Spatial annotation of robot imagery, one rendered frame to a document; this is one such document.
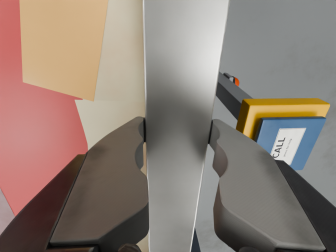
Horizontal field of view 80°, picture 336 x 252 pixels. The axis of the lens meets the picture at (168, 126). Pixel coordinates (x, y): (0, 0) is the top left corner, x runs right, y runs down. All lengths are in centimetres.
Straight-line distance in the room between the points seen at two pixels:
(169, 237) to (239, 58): 124
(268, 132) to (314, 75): 136
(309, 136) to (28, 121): 36
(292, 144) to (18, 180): 35
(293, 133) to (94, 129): 28
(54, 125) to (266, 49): 133
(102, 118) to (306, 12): 142
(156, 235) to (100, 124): 10
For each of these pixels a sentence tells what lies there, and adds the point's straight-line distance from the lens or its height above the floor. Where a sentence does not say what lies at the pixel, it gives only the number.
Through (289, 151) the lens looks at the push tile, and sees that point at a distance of 37.
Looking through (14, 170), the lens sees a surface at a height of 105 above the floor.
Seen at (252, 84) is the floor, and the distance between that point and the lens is 144.
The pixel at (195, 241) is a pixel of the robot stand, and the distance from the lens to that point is 70.
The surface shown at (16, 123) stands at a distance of 19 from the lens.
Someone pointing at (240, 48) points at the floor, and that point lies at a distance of 134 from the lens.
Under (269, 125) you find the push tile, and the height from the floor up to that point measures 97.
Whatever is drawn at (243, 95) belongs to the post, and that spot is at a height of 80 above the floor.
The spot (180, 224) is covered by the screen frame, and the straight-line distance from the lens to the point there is 18.
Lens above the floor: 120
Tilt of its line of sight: 60 degrees down
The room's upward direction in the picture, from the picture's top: 168 degrees clockwise
